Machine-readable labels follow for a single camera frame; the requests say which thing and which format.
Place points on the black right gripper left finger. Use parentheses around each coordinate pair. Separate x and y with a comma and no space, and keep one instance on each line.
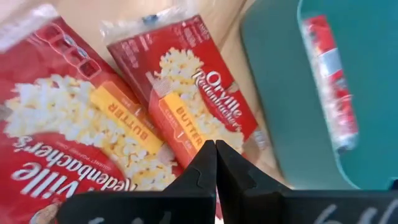
(155,207)

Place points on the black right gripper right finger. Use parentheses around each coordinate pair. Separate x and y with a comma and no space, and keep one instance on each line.
(280,205)

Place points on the teal plastic basket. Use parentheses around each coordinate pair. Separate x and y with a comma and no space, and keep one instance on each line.
(280,93)

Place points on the red butter popcorn bag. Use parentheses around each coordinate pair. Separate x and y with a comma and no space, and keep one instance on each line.
(331,84)
(56,118)
(186,87)

